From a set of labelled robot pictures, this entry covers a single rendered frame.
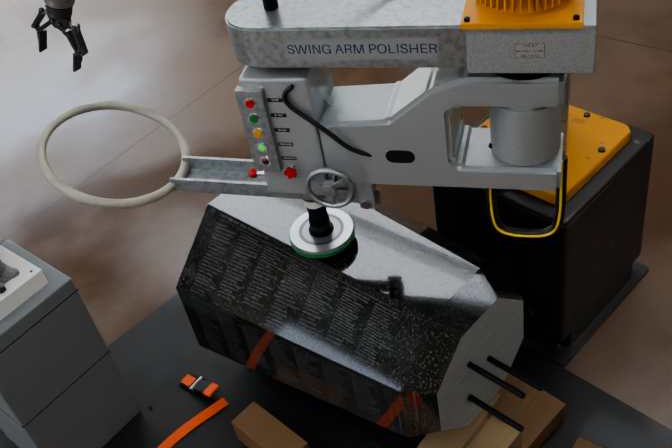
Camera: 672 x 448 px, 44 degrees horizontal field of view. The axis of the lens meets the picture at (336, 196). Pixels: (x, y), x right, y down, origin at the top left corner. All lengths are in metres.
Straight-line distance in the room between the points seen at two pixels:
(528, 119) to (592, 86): 2.67
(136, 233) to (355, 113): 2.26
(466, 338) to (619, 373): 1.01
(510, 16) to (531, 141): 0.38
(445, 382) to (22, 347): 1.42
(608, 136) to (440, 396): 1.20
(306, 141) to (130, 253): 2.07
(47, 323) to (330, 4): 1.51
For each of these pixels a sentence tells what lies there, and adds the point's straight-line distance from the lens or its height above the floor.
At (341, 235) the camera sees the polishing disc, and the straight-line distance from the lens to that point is 2.68.
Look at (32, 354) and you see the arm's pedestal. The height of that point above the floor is 0.64.
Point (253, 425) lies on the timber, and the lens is 3.20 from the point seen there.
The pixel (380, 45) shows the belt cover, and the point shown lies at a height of 1.65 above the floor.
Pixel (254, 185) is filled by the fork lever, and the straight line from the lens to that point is 2.58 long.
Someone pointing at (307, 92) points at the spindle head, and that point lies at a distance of 2.24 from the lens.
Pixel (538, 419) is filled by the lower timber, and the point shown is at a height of 0.10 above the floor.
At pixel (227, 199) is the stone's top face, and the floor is 0.83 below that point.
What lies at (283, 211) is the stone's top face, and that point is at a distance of 2.91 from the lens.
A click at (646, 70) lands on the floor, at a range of 4.99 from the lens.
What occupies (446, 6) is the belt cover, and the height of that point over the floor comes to 1.70.
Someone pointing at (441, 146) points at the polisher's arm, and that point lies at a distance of 2.26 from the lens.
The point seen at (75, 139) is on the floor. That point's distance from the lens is 5.24.
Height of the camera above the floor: 2.70
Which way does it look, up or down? 40 degrees down
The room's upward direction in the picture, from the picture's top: 11 degrees counter-clockwise
